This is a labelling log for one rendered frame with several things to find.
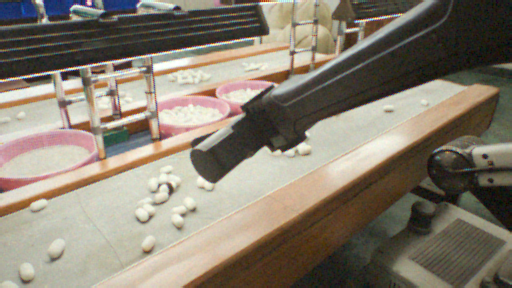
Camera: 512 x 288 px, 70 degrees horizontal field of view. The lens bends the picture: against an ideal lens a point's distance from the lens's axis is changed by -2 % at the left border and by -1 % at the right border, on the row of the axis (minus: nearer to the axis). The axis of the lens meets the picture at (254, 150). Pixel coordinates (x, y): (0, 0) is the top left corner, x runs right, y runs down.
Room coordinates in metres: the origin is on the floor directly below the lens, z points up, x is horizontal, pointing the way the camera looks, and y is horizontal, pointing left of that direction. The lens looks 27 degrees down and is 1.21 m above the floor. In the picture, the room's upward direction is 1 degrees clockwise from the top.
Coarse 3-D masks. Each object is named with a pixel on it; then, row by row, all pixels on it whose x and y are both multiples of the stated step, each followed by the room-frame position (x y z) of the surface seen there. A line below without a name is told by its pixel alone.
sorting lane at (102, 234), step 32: (416, 96) 1.38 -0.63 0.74; (448, 96) 1.39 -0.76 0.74; (320, 128) 1.06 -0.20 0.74; (352, 128) 1.06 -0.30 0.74; (384, 128) 1.06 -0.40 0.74; (160, 160) 0.84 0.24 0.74; (256, 160) 0.85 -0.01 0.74; (288, 160) 0.85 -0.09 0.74; (320, 160) 0.85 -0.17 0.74; (96, 192) 0.69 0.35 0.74; (128, 192) 0.69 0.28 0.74; (160, 192) 0.69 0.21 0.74; (192, 192) 0.69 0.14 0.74; (224, 192) 0.70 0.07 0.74; (256, 192) 0.70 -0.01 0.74; (0, 224) 0.57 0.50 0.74; (32, 224) 0.57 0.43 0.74; (64, 224) 0.57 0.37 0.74; (96, 224) 0.58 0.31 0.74; (128, 224) 0.58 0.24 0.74; (160, 224) 0.58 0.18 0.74; (192, 224) 0.58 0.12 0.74; (0, 256) 0.48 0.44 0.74; (32, 256) 0.49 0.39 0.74; (64, 256) 0.49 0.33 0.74; (96, 256) 0.49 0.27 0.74; (128, 256) 0.49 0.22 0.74
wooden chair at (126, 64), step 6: (126, 60) 3.01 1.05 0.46; (132, 60) 3.06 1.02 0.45; (90, 66) 2.83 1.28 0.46; (96, 66) 2.84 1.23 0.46; (102, 66) 2.83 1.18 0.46; (114, 66) 2.86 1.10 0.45; (120, 66) 2.95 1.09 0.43; (126, 66) 3.01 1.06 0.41; (60, 72) 2.84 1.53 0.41; (66, 72) 2.83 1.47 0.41; (72, 72) 2.80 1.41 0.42; (78, 72) 2.78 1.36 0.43; (96, 72) 2.69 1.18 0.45; (102, 72) 2.76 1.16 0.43; (66, 78) 2.84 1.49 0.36
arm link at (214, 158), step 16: (256, 96) 0.47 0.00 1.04; (224, 128) 0.48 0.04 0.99; (240, 128) 0.46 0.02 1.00; (256, 128) 0.47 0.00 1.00; (208, 144) 0.45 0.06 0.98; (224, 144) 0.43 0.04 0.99; (240, 144) 0.44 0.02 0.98; (256, 144) 0.46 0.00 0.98; (272, 144) 0.47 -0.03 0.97; (288, 144) 0.45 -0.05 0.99; (192, 160) 0.45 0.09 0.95; (208, 160) 0.43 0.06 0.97; (224, 160) 0.42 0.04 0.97; (240, 160) 0.46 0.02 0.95; (208, 176) 0.44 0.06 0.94; (224, 176) 0.44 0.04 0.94
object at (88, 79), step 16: (80, 16) 0.76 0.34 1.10; (96, 16) 0.70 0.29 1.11; (176, 16) 0.78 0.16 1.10; (144, 64) 0.90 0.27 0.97; (96, 80) 0.81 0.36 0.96; (144, 80) 0.90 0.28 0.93; (96, 112) 0.80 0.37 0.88; (144, 112) 0.90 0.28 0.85; (96, 128) 0.80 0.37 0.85; (96, 144) 0.80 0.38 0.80
